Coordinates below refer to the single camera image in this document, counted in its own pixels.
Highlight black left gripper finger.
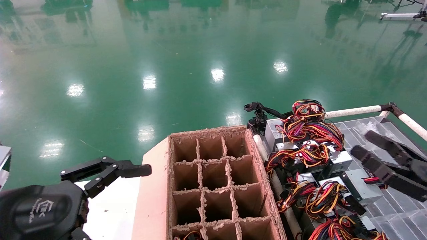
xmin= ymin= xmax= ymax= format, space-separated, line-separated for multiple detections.
xmin=61 ymin=158 xmax=152 ymax=199

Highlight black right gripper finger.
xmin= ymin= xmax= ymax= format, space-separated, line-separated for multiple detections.
xmin=364 ymin=131 xmax=427 ymax=177
xmin=350 ymin=146 xmax=427 ymax=202

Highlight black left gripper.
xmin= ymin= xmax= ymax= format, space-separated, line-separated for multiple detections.
xmin=0 ymin=182 xmax=91 ymax=240

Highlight grey power supply with wires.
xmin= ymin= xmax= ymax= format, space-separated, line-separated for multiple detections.
xmin=267 ymin=142 xmax=353 ymax=174
xmin=340 ymin=168 xmax=384 ymax=206

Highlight crumpled clear plastic film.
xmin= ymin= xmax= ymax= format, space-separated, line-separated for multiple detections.
xmin=359 ymin=120 xmax=391 ymax=142

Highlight brown cardboard divider box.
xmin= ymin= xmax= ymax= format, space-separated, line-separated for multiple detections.
xmin=132 ymin=125 xmax=287 ymax=240

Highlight clear plastic compartment tray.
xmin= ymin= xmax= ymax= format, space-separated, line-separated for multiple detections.
xmin=334 ymin=116 xmax=427 ymax=240

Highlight power supply inside box cell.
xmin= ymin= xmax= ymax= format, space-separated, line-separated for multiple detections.
xmin=173 ymin=231 xmax=202 ymax=240

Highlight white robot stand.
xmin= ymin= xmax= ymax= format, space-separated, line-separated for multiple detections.
xmin=380 ymin=10 xmax=427 ymax=21

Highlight white pipe cart frame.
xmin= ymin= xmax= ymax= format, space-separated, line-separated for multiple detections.
xmin=253 ymin=103 xmax=427 ymax=240

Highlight black power cord bundle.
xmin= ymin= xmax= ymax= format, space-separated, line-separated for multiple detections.
xmin=244 ymin=102 xmax=294 ymax=135

